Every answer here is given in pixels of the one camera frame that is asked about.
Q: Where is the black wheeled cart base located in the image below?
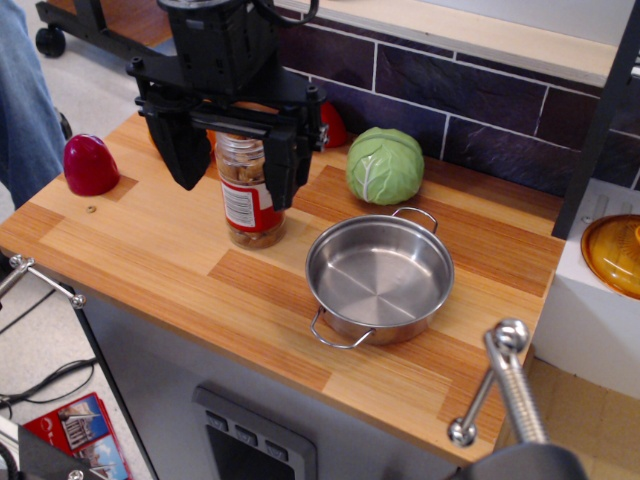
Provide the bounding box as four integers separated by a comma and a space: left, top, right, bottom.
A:
35, 0, 172, 59

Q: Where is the left metal clamp screw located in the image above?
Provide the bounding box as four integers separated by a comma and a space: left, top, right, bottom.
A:
1, 254, 87, 310

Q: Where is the black shelf post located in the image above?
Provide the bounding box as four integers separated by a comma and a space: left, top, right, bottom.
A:
552, 1, 639, 240

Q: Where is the red postcard booklet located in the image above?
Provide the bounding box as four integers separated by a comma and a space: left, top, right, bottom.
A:
24, 392, 132, 480

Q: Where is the clear almond jar red label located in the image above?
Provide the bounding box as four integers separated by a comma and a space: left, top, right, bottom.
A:
214, 133, 285, 249

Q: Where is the metal clamp screw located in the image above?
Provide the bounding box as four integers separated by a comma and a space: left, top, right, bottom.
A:
447, 318, 589, 480
1, 254, 87, 310

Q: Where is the white side cabinet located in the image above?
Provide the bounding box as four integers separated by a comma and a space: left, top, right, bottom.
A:
533, 179, 639, 398

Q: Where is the right metal clamp screw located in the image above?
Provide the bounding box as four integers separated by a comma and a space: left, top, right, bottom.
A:
447, 318, 589, 480

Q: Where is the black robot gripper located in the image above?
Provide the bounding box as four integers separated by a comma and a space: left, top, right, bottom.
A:
127, 1, 327, 211

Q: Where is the grey toy oven panel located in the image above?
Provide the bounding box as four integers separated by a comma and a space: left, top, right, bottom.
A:
192, 386, 318, 480

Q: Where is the magenta toy vegetable half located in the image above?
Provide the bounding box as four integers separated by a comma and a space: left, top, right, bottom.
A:
63, 134, 120, 196

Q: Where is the red toy pepper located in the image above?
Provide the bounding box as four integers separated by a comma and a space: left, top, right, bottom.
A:
321, 102, 348, 148

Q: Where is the black floor cable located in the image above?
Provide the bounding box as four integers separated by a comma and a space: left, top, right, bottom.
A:
0, 287, 97, 406

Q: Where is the blue jeans leg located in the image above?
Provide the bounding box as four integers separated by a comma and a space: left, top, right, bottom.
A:
1, 1, 65, 208

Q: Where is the green toy cabbage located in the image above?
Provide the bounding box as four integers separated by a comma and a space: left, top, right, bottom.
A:
346, 127, 425, 206

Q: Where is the orange toy pumpkin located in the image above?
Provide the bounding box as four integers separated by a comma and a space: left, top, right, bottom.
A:
205, 101, 278, 155

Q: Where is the amber glass lid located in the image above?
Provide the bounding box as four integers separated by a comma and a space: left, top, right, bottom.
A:
581, 214, 639, 300

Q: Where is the stainless steel pot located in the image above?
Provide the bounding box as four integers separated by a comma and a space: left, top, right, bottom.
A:
305, 212, 455, 350

